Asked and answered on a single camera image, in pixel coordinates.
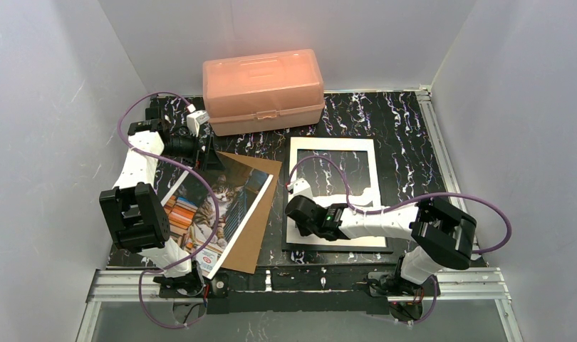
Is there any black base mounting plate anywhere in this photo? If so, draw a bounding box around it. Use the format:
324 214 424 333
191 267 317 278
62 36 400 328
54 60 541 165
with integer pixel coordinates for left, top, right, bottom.
154 263 440 315

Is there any pink plastic storage box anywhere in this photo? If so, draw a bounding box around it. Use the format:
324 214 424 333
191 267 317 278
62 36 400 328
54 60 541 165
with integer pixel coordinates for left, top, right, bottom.
202 49 326 136

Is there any cat photo print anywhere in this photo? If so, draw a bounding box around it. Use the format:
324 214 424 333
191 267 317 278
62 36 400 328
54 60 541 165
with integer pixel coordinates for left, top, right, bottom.
155 153 271 279

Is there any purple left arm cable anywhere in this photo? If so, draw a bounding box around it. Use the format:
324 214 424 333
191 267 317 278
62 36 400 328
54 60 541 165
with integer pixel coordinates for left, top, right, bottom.
117 92 222 330

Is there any white mat board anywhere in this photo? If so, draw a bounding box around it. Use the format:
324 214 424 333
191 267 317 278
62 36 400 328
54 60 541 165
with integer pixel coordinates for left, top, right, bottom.
285 137 388 249

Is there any brown cardboard backing board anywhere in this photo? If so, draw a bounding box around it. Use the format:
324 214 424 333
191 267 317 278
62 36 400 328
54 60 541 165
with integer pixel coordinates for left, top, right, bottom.
221 152 282 274

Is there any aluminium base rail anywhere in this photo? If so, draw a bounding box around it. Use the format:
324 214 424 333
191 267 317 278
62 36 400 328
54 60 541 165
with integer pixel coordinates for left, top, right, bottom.
76 264 523 341

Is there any black picture frame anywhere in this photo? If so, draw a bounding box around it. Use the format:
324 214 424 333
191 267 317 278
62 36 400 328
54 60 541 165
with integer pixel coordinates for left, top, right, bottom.
281 135 395 254

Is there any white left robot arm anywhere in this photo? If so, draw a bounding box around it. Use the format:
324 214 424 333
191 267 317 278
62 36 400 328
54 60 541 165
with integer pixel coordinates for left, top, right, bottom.
99 105 224 279

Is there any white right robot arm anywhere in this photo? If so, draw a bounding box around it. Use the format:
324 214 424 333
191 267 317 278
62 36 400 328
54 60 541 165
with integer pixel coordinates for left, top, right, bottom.
285 195 477 285

